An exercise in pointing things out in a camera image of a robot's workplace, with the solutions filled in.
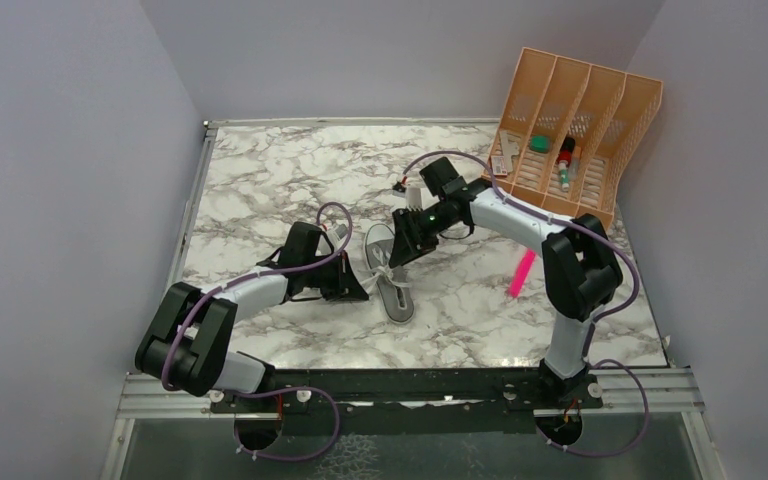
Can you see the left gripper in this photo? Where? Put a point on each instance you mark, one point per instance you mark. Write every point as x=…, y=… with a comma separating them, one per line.
x=346, y=284

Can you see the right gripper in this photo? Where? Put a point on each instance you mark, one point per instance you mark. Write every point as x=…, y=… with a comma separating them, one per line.
x=408, y=241

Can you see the white shoelace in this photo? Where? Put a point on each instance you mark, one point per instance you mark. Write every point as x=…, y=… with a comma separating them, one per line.
x=377, y=257

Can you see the grey canvas sneaker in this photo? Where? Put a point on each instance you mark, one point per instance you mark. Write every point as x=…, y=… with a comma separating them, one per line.
x=398, y=304

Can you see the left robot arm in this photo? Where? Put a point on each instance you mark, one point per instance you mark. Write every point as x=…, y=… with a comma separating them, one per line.
x=187, y=341

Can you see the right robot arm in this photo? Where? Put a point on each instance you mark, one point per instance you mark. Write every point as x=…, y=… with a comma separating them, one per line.
x=581, y=266

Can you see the pink plastic bar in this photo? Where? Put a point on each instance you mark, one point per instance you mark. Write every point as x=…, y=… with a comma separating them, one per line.
x=521, y=273

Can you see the grey card pieces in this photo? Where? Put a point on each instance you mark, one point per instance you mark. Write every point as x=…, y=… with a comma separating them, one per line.
x=504, y=153

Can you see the green round cap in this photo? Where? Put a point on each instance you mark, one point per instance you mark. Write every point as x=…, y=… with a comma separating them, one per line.
x=540, y=144

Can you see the white green tube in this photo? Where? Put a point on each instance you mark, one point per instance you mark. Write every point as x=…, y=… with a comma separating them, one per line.
x=563, y=174

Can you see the red black marker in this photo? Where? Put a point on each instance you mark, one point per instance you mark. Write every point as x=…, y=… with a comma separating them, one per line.
x=566, y=151

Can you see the orange desk organizer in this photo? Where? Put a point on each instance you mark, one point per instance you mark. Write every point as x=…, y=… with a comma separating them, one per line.
x=607, y=111

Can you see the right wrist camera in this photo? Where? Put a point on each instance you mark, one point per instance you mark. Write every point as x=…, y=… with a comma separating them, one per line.
x=411, y=195

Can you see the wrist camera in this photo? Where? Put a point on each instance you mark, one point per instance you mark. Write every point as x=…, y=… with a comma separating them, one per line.
x=334, y=236
x=411, y=195

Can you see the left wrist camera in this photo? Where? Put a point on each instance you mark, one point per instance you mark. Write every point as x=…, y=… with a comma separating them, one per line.
x=334, y=236

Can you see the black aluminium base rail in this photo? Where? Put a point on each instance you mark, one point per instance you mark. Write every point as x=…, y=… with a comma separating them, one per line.
x=395, y=401

